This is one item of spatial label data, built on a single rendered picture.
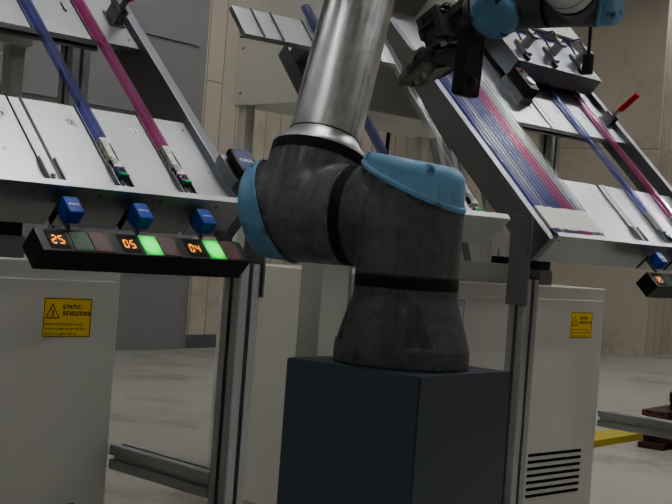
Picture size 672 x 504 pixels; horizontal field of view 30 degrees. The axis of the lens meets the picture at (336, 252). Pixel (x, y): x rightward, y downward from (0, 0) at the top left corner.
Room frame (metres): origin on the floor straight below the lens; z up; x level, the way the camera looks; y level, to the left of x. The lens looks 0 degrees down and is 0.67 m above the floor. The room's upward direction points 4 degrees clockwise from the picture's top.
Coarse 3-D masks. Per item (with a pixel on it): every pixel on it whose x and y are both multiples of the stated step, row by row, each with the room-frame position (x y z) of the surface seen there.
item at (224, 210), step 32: (0, 192) 1.57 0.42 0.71; (32, 192) 1.60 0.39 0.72; (64, 192) 1.63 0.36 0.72; (96, 192) 1.66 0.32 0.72; (128, 192) 1.69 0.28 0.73; (160, 192) 1.73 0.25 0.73; (96, 224) 1.71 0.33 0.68; (128, 224) 1.74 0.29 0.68; (160, 224) 1.77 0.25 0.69; (224, 224) 1.85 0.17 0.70
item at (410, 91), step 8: (384, 48) 2.22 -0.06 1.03; (392, 56) 2.21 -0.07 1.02; (392, 64) 2.21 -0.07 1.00; (400, 64) 2.21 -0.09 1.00; (400, 72) 2.19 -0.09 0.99; (408, 88) 2.17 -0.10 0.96; (408, 96) 2.17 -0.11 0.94; (416, 96) 2.16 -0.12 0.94; (416, 104) 2.15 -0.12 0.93; (424, 112) 2.14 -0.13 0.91; (424, 120) 2.13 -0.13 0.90; (432, 128) 2.12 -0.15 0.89; (432, 136) 2.12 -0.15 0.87; (440, 136) 2.12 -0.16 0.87; (440, 144) 2.10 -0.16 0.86; (440, 152) 2.10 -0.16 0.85; (448, 152) 2.10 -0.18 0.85; (448, 160) 2.08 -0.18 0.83; (456, 168) 2.08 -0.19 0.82; (472, 208) 2.03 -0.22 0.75; (480, 208) 2.04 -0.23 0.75
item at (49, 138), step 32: (0, 96) 1.72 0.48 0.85; (0, 128) 1.67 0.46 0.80; (32, 128) 1.71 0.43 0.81; (64, 128) 1.75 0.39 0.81; (128, 128) 1.85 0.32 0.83; (160, 128) 1.90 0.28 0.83; (0, 160) 1.62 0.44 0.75; (32, 160) 1.66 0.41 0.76; (64, 160) 1.70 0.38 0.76; (96, 160) 1.74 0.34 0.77; (128, 160) 1.79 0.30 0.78; (160, 160) 1.83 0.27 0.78; (192, 160) 1.88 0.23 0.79; (192, 192) 1.82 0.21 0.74; (224, 192) 1.87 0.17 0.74
